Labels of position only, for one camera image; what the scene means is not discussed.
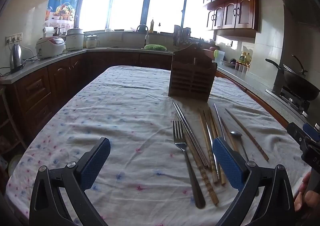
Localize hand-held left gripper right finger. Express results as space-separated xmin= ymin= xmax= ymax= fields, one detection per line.
xmin=212 ymin=136 xmax=295 ymax=226

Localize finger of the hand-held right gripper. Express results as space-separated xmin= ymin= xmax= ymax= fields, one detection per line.
xmin=302 ymin=123 xmax=320 ymax=141
xmin=287 ymin=122 xmax=309 ymax=150

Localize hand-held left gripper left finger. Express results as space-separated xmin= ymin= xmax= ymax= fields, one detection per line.
xmin=29 ymin=137 xmax=111 ymax=226

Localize metal spoon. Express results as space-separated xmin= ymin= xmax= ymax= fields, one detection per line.
xmin=230 ymin=131 xmax=249 ymax=162

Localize dark wooden chopstick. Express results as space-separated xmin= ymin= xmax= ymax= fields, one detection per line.
xmin=225 ymin=108 xmax=270 ymax=162

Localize thin dark chopstick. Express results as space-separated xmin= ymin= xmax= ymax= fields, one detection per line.
xmin=203 ymin=110 xmax=221 ymax=180

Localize metal fork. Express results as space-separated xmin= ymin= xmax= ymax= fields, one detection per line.
xmin=172 ymin=120 xmax=206 ymax=209

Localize wooden utensil holder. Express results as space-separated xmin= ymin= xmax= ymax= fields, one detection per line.
xmin=168 ymin=44 xmax=218 ymax=102

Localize dish rack with utensils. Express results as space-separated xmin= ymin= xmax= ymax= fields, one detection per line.
xmin=172 ymin=25 xmax=192 ymax=46

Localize person's right hand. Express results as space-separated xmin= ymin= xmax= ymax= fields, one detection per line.
xmin=294 ymin=171 xmax=320 ymax=213

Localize gas stove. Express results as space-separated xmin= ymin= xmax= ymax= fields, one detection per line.
xmin=265 ymin=86 xmax=310 ymax=119

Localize black wok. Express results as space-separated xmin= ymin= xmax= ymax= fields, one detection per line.
xmin=265 ymin=54 xmax=320 ymax=101

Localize floral white tablecloth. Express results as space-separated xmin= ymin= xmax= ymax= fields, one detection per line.
xmin=5 ymin=65 xmax=312 ymax=226

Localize spice jar set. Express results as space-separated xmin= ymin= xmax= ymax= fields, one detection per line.
xmin=234 ymin=62 xmax=248 ymax=74

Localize wooden lower cabinets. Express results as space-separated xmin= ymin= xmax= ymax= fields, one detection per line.
xmin=0 ymin=49 xmax=175 ymax=154

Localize small white cooker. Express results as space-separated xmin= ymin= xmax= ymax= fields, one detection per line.
xmin=85 ymin=35 xmax=100 ymax=48

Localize white and red rice cooker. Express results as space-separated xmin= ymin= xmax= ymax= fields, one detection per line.
xmin=35 ymin=37 xmax=66 ymax=60

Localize large white cooker pot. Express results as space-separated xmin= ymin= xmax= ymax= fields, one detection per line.
xmin=65 ymin=28 xmax=85 ymax=51

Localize steel electric kettle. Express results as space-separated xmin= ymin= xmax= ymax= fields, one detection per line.
xmin=9 ymin=44 xmax=26 ymax=71

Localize curved sink faucet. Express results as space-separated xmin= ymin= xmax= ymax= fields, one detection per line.
xmin=136 ymin=24 xmax=150 ymax=46

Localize kitchen window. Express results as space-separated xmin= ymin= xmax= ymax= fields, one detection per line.
xmin=77 ymin=0 xmax=215 ymax=35

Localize white wall socket strip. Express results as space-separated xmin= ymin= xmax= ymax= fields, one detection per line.
xmin=5 ymin=33 xmax=23 ymax=45

